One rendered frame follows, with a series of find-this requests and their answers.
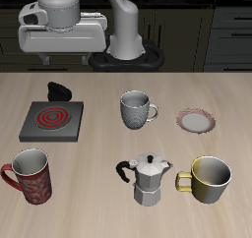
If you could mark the yellow and white mug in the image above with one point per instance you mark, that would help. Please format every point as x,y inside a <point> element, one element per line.
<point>208,180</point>

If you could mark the dark kitchen cupboards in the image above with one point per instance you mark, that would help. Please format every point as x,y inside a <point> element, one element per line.
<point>203,35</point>

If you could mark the silver moka pot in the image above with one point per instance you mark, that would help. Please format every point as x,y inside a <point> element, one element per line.
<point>148,179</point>

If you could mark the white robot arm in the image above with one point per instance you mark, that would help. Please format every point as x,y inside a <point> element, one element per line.
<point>124,25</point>

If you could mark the round black knob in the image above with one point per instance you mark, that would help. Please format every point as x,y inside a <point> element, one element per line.
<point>59,91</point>

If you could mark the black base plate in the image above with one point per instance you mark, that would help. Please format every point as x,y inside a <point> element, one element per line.
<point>153,59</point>

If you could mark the grey patterned mug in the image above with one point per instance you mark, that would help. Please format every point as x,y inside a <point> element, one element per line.
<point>136,110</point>

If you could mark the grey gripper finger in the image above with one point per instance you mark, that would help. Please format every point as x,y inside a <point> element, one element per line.
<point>86,58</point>
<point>44,58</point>

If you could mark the red rimmed plate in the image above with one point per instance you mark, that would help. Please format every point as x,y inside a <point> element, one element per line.
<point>196,121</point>

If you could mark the red patterned mug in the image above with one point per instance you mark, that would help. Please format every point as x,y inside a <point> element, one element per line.
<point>32,179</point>

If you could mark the dark grey stove plate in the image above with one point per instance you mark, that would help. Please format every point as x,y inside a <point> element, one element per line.
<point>52,121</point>

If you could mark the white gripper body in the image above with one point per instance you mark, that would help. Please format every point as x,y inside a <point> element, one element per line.
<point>62,38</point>

